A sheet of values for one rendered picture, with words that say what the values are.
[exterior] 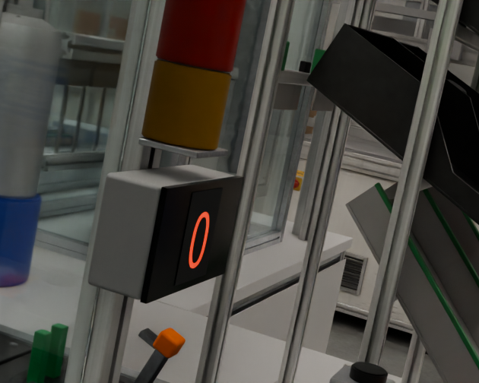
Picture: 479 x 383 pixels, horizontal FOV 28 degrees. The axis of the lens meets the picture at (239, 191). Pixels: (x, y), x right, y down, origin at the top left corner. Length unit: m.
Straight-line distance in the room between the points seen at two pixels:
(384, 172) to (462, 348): 3.92
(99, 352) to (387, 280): 0.41
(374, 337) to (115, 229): 0.48
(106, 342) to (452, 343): 0.45
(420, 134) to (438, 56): 0.08
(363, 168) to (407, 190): 3.97
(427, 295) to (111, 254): 0.49
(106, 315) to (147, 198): 0.11
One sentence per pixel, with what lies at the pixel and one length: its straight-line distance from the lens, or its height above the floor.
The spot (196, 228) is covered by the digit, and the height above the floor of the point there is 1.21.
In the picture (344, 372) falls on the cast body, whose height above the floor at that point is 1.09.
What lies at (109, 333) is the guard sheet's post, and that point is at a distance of 0.64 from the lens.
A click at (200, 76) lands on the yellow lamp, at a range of 0.59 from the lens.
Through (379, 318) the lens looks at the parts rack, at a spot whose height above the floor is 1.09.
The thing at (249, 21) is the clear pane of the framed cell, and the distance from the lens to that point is 1.95.
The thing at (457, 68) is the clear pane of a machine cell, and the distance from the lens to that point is 4.83.
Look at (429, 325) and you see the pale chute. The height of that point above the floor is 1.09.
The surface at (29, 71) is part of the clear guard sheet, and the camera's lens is 0.51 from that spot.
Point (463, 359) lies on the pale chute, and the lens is 0.99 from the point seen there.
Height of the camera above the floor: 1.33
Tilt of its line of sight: 9 degrees down
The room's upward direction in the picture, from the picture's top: 11 degrees clockwise
